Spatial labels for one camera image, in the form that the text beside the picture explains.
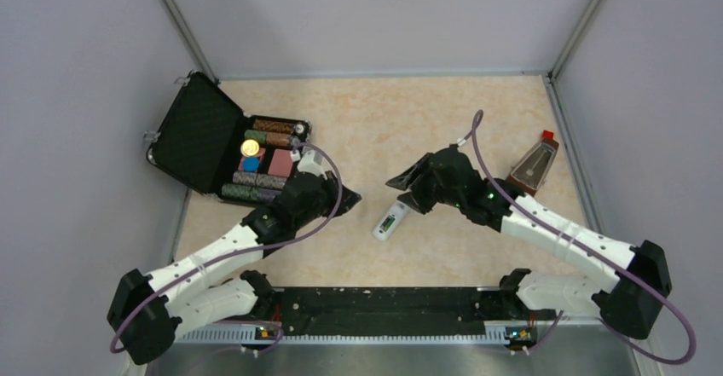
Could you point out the white remote control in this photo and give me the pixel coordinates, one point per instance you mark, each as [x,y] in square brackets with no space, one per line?
[397,209]

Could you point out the green AA battery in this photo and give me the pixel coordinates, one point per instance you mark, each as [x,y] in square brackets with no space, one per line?
[387,224]

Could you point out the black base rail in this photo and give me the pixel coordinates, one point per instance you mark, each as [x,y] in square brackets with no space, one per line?
[389,311]

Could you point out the purple poker chip stack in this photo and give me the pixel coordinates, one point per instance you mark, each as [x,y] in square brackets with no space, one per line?
[253,187]

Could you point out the blue dealer chip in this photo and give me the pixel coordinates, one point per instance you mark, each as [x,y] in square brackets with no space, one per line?
[249,164]

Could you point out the brown poker chip stack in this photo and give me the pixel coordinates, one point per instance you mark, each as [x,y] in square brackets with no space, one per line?
[274,126]

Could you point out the black poker chip case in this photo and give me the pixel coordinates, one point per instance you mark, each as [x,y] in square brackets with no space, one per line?
[198,142]

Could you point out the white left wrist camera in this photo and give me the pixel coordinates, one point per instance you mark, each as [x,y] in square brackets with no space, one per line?
[309,161]

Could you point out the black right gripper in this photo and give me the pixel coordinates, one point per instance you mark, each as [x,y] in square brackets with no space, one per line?
[417,198]

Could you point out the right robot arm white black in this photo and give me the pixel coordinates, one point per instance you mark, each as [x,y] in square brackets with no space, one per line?
[616,278]

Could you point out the red card deck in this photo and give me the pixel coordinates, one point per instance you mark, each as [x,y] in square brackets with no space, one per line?
[281,163]

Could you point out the yellow big blind chip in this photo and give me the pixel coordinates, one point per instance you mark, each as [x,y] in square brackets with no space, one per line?
[250,148]

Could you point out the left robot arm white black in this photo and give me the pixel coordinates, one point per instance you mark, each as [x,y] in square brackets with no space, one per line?
[149,311]

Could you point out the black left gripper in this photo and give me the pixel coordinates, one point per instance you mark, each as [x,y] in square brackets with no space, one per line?
[332,186]

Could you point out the brown wooden metronome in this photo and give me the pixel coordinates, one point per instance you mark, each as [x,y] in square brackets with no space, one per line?
[530,172]

